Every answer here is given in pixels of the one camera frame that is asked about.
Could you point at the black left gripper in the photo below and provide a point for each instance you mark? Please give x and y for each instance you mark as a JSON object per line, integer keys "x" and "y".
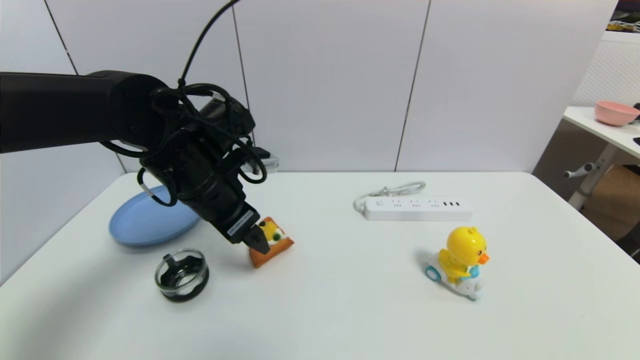
{"x": 215, "y": 195}

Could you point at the triangle waffle bread with fruit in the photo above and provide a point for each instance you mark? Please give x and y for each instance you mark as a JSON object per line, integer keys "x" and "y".
{"x": 275, "y": 250}

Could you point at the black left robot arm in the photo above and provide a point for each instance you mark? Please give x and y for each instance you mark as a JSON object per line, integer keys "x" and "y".
{"x": 60, "y": 110}

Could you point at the black clear bottle lid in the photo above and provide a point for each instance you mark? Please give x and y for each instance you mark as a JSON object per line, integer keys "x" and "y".
{"x": 181, "y": 287}

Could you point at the blue round plate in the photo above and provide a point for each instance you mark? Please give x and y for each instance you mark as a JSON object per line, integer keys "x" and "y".
{"x": 135, "y": 225}

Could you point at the white power strip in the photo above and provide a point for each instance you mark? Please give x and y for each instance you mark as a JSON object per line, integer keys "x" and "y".
{"x": 420, "y": 210}

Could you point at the yellow duck scooter toy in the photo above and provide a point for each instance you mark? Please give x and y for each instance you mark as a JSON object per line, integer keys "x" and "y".
{"x": 465, "y": 247}

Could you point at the white side table leg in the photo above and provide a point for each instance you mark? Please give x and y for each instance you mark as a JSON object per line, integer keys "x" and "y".
{"x": 597, "y": 172}

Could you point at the white side table top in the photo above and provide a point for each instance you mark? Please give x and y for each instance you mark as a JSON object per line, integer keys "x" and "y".
{"x": 600, "y": 127}

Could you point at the pink bowl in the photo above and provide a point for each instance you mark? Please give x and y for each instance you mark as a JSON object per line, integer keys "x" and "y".
{"x": 615, "y": 114}

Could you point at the white perforated partition panel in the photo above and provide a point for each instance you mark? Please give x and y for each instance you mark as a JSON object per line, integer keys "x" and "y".
{"x": 610, "y": 70}

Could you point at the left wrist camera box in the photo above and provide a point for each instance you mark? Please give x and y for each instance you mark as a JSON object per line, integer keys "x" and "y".
{"x": 270, "y": 161}

